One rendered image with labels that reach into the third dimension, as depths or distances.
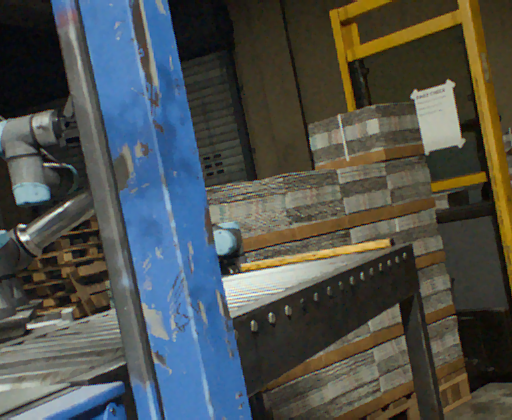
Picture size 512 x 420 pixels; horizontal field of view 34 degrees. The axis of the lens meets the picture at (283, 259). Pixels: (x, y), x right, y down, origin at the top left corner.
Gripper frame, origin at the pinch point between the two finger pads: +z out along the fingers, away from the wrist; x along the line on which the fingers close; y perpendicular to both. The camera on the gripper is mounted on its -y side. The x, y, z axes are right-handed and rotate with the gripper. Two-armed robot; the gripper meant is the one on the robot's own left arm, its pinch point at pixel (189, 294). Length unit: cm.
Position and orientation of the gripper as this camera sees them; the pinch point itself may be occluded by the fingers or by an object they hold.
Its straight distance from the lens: 236.4
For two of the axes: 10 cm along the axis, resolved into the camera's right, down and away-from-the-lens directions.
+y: -1.9, -9.8, -0.5
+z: -4.0, 1.3, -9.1
